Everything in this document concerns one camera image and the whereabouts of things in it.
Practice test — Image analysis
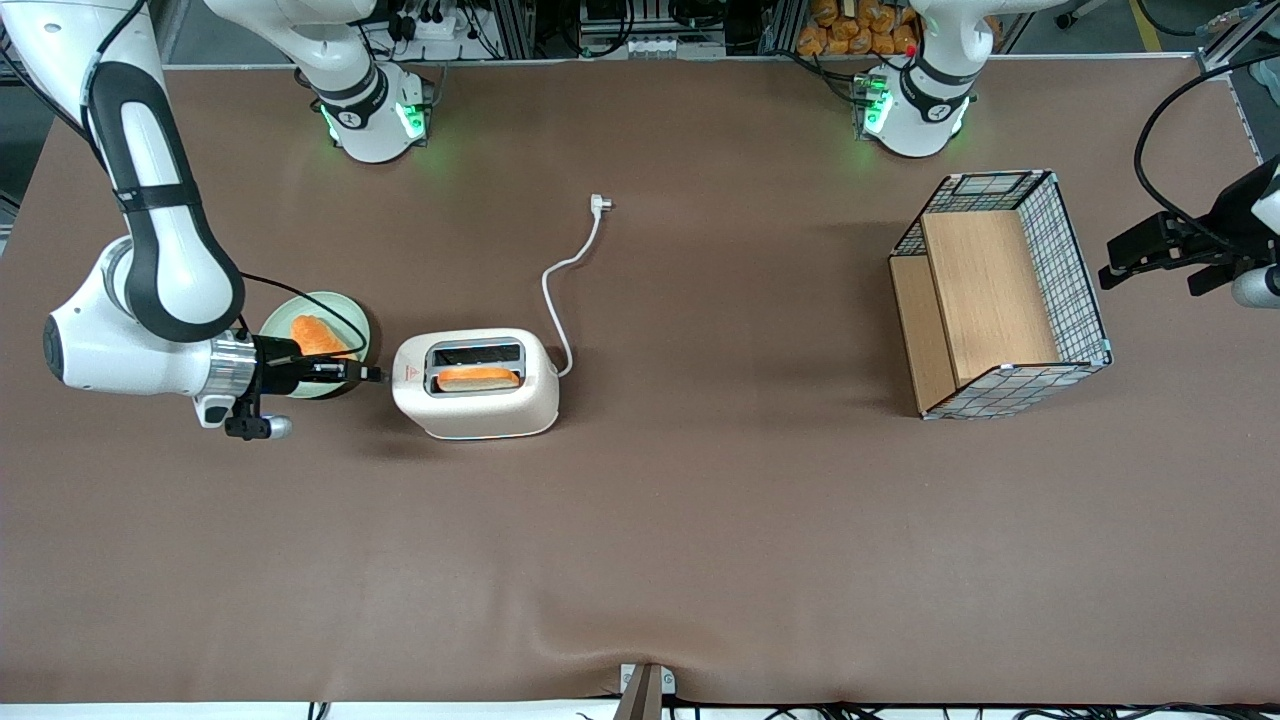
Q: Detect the white two-slot toaster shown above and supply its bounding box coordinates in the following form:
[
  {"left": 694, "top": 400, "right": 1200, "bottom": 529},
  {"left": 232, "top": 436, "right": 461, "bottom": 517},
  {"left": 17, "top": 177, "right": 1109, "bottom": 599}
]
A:
[{"left": 391, "top": 328, "right": 561, "bottom": 441}]

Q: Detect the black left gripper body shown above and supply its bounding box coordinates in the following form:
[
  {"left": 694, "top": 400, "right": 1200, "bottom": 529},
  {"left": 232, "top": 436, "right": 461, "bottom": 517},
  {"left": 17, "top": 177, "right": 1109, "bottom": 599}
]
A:
[{"left": 1205, "top": 160, "right": 1280, "bottom": 263}]

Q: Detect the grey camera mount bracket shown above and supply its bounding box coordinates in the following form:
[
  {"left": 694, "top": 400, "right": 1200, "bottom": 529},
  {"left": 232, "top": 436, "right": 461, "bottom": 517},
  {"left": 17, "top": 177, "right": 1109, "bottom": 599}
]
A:
[{"left": 618, "top": 662, "right": 677, "bottom": 720}]

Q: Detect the pale green round plate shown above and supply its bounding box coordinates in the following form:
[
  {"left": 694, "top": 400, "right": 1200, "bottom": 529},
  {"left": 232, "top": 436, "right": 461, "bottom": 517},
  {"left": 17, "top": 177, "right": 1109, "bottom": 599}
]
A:
[{"left": 258, "top": 291, "right": 372, "bottom": 401}]

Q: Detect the white slotted connector block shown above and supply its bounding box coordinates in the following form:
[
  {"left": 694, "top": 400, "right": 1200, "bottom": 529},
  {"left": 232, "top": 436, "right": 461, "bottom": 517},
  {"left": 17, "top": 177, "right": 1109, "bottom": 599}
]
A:
[{"left": 578, "top": 35, "right": 727, "bottom": 59}]

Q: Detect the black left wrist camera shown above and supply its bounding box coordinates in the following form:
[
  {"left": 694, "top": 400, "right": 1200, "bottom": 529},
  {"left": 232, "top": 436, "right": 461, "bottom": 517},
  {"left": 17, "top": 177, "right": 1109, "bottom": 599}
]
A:
[{"left": 1188, "top": 262, "right": 1280, "bottom": 309}]

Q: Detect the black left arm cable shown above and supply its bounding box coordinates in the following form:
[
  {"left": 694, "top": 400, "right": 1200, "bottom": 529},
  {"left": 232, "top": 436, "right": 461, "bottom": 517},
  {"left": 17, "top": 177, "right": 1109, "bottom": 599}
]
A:
[{"left": 1133, "top": 52, "right": 1280, "bottom": 256}]

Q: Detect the wire basket with wooden shelf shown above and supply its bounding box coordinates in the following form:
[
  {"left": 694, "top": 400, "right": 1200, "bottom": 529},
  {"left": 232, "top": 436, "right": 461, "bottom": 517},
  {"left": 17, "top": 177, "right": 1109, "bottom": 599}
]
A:
[{"left": 888, "top": 169, "right": 1114, "bottom": 421}]

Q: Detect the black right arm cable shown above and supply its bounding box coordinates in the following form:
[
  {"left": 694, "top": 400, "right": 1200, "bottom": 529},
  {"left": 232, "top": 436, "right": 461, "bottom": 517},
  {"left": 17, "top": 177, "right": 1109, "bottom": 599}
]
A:
[{"left": 78, "top": 0, "right": 373, "bottom": 358}]

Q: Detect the aluminium frame profile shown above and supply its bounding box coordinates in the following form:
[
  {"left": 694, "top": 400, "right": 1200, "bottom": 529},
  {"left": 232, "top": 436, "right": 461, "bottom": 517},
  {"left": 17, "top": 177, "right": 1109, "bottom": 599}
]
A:
[{"left": 1195, "top": 0, "right": 1280, "bottom": 73}]

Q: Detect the triangular orange bread piece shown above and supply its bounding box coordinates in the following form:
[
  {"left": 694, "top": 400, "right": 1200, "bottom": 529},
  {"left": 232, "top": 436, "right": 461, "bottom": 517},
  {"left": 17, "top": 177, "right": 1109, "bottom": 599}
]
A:
[{"left": 290, "top": 314, "right": 353, "bottom": 359}]

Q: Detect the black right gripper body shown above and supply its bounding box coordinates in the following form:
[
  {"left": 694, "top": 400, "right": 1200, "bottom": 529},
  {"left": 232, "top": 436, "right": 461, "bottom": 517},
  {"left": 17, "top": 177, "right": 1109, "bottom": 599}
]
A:
[{"left": 254, "top": 337, "right": 306, "bottom": 397}]

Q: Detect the white power strip with plugs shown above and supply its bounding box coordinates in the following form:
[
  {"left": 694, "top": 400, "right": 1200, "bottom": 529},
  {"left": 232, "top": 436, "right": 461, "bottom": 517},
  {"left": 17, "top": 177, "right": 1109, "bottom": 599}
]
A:
[{"left": 398, "top": 8, "right": 471, "bottom": 43}]

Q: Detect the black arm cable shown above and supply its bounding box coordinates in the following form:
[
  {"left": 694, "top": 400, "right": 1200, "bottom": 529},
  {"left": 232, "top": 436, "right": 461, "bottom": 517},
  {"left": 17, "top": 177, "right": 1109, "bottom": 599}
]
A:
[
  {"left": 78, "top": 0, "right": 373, "bottom": 358},
  {"left": 1133, "top": 52, "right": 1280, "bottom": 256}
]

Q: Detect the orange toast slice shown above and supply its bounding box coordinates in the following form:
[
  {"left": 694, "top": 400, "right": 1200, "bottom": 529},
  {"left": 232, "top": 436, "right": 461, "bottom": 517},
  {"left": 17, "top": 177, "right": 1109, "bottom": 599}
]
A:
[{"left": 436, "top": 366, "right": 521, "bottom": 392}]

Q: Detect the bag of orange bread rolls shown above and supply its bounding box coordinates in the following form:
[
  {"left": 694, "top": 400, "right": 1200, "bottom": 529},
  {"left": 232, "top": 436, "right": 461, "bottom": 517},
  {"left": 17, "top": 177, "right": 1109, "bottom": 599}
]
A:
[{"left": 797, "top": 0, "right": 921, "bottom": 57}]

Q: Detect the white toaster power cable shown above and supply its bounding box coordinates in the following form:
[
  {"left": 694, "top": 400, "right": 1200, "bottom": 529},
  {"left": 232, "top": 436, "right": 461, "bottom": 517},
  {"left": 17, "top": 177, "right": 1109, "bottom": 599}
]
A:
[{"left": 541, "top": 194, "right": 614, "bottom": 379}]

